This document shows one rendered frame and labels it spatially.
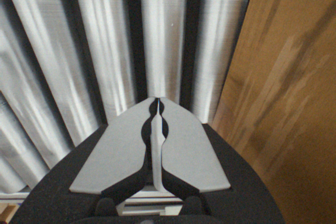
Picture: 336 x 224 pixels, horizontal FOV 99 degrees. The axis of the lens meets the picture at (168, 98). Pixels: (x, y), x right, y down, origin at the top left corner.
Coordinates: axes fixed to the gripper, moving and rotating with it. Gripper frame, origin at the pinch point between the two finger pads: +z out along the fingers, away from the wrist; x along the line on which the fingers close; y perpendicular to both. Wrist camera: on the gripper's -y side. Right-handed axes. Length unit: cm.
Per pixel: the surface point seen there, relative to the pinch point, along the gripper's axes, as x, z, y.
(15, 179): -29.8, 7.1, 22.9
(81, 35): -14.7, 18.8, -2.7
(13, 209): -115, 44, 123
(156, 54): -0.3, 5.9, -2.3
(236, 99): 8.0, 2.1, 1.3
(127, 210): -10.0, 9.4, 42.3
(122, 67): -4.4, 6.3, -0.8
